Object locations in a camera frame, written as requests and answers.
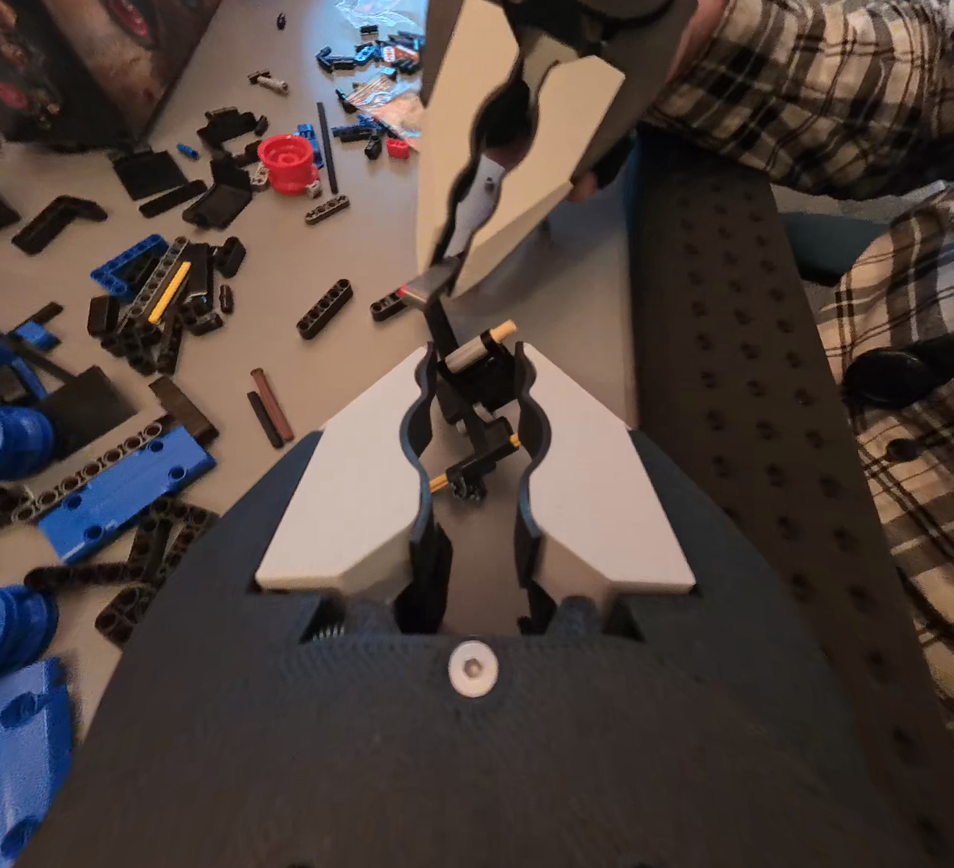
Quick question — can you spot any yellow toy axle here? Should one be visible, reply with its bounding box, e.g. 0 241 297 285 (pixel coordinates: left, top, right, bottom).
148 260 193 325

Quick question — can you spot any black square toy panel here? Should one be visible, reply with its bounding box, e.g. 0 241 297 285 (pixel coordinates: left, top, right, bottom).
112 149 189 202

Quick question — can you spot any pile of black toy beams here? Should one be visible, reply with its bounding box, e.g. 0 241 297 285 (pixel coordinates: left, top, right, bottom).
87 235 247 376

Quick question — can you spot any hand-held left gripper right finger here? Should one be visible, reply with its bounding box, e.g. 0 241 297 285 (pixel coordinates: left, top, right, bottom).
514 341 697 634

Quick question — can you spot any person's right hand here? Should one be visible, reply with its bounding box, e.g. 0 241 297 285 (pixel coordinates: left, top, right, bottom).
568 0 736 206

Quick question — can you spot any red toy wheel hub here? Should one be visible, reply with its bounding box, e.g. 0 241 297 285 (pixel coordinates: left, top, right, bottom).
257 134 323 197

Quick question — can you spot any black angled toy frame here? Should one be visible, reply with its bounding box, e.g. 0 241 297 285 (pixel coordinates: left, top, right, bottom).
22 495 221 649

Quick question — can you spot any blue and black brick cluster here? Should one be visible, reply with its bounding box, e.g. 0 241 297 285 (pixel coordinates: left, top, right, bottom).
315 26 426 73

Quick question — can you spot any grey thin toy beam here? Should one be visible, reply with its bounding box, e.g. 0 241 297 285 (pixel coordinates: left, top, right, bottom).
398 264 465 314

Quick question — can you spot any black dimpled mat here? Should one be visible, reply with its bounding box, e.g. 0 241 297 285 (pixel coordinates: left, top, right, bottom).
630 130 954 868

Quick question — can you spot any blue curved toy panel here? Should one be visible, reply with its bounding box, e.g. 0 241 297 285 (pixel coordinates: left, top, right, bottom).
0 658 76 862

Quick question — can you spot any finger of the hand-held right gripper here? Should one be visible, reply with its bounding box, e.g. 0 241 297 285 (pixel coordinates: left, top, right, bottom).
416 0 523 276
446 54 627 300

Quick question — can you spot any black toy brick assembly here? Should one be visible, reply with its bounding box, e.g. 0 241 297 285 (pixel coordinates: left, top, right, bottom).
425 300 524 504

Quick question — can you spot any clear plastic parts bag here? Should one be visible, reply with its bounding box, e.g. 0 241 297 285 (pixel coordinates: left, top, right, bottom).
335 0 426 27
349 74 426 139

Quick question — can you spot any black connector cluster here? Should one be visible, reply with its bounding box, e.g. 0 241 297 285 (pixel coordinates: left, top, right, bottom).
197 106 269 154

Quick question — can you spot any short black toy beam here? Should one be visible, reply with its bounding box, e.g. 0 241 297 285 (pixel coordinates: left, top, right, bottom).
297 279 353 340

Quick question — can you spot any black studded toy beam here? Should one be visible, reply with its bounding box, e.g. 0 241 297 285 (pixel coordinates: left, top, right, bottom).
149 376 219 446

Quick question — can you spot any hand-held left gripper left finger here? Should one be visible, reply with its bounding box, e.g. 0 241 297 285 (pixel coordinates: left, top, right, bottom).
254 342 454 634

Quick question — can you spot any toy truck set box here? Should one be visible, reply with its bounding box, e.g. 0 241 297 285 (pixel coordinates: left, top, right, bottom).
0 0 232 146

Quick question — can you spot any thin black toy axle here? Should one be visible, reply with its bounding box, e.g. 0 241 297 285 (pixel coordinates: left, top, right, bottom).
0 331 76 385

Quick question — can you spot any black and blue pin cluster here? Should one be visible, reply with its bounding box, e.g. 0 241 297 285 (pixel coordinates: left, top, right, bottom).
331 115 399 159

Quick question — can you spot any grey studded toy beam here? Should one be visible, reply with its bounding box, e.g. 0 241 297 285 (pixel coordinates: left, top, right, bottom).
0 421 168 526

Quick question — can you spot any dark triangular toy panel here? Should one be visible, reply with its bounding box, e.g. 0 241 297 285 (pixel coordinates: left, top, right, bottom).
41 365 139 459

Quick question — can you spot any blue flat toy panel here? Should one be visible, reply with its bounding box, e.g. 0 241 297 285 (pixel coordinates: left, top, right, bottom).
37 427 217 565

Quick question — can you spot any black panel with tab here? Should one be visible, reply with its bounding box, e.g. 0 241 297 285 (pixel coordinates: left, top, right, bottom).
182 160 254 230

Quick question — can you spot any long dark toy axle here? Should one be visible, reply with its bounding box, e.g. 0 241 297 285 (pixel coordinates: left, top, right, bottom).
317 102 340 194

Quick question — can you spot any blue angled toy beam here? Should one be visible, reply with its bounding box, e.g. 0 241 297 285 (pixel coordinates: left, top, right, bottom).
91 235 171 303

